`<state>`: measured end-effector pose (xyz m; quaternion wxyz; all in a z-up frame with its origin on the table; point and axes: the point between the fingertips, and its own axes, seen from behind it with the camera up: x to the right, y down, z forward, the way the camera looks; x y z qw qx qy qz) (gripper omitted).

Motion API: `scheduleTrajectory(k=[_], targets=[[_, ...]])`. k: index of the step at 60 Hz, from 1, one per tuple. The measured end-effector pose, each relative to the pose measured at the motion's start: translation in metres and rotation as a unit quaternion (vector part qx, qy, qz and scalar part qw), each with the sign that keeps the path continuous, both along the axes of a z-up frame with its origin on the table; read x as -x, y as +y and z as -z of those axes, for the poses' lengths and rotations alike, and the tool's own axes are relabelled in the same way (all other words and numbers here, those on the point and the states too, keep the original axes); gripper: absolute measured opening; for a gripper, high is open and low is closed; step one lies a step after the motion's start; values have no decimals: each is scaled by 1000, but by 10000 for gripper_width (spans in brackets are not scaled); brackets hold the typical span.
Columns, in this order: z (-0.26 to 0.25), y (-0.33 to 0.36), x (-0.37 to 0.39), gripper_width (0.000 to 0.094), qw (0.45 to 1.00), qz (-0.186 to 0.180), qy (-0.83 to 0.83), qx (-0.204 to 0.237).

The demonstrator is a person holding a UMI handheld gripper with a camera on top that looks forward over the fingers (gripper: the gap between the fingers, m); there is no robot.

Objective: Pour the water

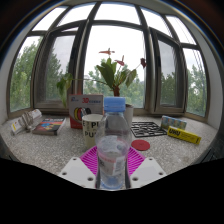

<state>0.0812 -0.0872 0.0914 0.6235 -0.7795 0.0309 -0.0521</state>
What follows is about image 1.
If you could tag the clear blue-capped water bottle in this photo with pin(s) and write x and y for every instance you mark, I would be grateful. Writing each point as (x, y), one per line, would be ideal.
(113, 133)

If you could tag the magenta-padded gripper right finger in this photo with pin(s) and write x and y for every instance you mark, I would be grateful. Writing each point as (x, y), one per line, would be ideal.
(146, 171)

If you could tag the flat round red coaster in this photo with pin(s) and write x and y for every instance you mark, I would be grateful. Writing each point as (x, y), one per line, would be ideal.
(140, 145)

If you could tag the dark colourful book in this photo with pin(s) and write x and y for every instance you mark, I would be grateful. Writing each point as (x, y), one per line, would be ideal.
(49, 126)

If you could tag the black lattice trivet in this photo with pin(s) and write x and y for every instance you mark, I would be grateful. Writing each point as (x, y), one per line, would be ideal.
(146, 129)

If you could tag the long yellow box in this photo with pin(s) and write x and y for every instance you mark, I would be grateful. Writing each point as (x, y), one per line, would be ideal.
(184, 135)

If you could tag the blue and yellow carton pack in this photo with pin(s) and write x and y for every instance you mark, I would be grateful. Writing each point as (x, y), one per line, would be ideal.
(173, 122)

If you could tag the red and white filament box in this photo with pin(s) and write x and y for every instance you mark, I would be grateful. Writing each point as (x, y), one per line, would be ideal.
(83, 106)

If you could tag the dark-framed bay window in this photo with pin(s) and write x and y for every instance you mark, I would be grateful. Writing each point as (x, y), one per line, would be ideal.
(148, 66)

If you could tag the folded white paper booklet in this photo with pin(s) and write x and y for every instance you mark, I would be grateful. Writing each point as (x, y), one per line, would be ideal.
(25, 121)

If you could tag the cream mug with black lettering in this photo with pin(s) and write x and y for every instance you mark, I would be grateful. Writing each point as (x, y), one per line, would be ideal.
(89, 128)

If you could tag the potted red-flowered anthurium plant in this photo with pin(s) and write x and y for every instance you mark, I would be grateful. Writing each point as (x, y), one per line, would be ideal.
(110, 75)

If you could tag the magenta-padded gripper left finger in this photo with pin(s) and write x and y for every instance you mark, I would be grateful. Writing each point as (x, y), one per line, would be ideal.
(76, 171)

